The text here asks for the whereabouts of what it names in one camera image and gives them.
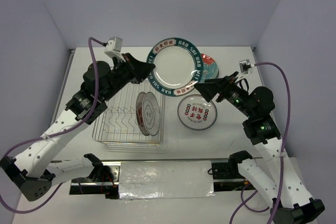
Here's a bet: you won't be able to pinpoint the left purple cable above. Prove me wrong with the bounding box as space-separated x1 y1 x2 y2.
0 37 107 214

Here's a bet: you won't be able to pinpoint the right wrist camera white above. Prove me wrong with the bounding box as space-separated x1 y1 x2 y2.
237 59 255 80

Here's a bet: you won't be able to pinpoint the purple cable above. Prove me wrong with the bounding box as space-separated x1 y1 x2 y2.
229 62 291 224
0 37 107 214

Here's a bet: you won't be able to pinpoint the silver foil covered panel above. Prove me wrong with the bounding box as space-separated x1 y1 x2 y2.
118 161 215 200

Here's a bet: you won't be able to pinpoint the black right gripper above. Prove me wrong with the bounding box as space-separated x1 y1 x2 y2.
194 71 255 118

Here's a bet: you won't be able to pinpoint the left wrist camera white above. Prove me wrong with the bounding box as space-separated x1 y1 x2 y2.
104 37 124 61

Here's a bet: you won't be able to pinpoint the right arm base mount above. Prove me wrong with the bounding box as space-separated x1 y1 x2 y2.
207 151 253 192

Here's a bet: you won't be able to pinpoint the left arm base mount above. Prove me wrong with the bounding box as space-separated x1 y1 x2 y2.
69 154 121 199

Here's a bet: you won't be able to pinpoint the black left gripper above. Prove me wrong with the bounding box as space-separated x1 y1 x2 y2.
101 52 155 101

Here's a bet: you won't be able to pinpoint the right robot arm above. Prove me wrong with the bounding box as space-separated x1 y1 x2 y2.
195 72 325 223

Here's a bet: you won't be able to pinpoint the wire dish rack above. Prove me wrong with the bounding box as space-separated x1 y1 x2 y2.
92 80 165 150

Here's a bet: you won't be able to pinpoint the white plate grey line pattern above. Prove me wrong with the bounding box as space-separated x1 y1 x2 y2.
142 92 160 136

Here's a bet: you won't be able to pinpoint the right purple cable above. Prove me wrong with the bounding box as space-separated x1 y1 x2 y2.
229 62 291 224

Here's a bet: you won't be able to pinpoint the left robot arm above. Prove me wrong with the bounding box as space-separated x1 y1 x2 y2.
1 53 155 201

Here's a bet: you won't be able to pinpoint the white plate teal rim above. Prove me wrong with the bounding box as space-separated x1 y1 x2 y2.
146 37 204 97

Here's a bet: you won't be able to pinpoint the white bowl plate red characters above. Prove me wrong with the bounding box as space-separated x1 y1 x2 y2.
177 95 218 131

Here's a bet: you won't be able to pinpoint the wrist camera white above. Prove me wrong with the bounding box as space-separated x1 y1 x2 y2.
104 37 124 61
237 59 255 80

